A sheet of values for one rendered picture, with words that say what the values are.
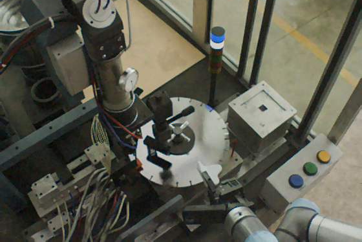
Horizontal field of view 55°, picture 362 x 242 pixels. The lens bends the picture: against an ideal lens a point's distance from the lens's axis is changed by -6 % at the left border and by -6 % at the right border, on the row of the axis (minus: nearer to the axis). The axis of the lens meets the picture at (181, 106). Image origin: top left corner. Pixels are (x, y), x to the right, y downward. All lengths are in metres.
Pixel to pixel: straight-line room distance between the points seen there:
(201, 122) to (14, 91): 0.88
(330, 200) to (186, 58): 1.19
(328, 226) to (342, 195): 1.42
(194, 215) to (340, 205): 1.45
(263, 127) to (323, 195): 1.05
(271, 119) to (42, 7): 0.87
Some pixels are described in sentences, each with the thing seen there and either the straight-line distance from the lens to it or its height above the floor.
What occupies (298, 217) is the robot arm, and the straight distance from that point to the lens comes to 0.94.
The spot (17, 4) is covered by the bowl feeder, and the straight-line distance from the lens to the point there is 1.65.
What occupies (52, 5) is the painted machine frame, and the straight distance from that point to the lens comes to 0.78.
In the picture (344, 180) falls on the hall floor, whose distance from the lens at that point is 2.37.
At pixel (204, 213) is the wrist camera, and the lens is 0.94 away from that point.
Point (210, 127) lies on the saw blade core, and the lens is 1.22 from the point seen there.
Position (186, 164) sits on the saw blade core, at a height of 0.95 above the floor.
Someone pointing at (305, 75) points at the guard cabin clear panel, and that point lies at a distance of 1.31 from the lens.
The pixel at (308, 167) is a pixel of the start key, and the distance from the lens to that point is 1.26.
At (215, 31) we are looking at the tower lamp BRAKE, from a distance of 1.21.
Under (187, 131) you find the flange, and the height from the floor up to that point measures 0.96.
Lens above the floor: 1.99
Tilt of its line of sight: 55 degrees down
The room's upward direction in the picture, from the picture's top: 1 degrees counter-clockwise
